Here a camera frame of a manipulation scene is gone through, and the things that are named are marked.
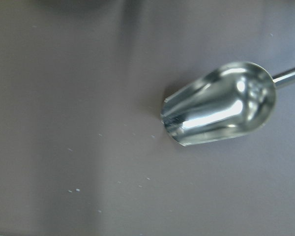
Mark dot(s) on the steel ice scoop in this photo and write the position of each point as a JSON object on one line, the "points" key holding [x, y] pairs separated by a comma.
{"points": [[231, 101]]}

